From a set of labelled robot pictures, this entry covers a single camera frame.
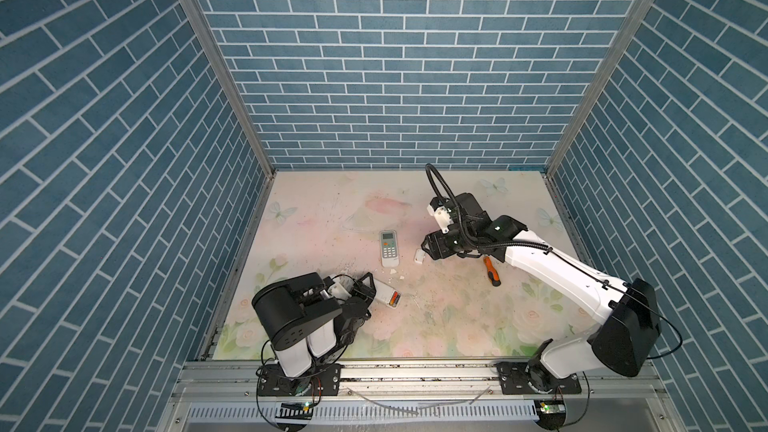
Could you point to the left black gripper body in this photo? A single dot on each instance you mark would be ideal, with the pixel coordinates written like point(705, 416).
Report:
point(362, 301)

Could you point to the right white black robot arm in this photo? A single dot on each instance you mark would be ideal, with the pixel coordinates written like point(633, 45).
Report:
point(627, 324)

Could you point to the aluminium corner post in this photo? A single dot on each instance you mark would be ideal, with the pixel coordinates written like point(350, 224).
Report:
point(206, 38)
point(619, 45)

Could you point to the orange handled screwdriver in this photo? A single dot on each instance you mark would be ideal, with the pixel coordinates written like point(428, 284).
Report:
point(491, 272)

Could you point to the white battery cover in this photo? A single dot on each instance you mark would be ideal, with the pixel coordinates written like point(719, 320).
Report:
point(419, 256)

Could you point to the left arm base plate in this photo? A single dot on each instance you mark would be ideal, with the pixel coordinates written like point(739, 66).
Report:
point(272, 382)

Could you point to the right aluminium corner post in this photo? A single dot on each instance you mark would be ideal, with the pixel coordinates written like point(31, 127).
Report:
point(619, 45)

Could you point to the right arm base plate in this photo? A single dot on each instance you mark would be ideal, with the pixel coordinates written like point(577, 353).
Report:
point(522, 378)

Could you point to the white remote control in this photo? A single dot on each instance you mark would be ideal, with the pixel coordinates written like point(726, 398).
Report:
point(386, 294)
point(389, 249)

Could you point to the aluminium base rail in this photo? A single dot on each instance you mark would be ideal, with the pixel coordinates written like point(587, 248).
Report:
point(416, 395)

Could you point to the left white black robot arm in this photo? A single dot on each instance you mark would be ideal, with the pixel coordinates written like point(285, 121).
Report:
point(310, 320)

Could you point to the controller board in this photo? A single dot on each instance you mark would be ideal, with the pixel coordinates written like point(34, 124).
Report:
point(293, 416)
point(551, 414)

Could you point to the left controller board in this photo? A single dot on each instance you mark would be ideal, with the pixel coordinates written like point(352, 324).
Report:
point(293, 416)

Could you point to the left aluminium corner post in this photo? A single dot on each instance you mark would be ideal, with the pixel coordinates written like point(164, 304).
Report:
point(206, 38)

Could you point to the right controller board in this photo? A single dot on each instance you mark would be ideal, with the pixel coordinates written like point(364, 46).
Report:
point(551, 414)

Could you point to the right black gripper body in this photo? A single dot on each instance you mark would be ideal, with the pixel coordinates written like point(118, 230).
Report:
point(450, 241)

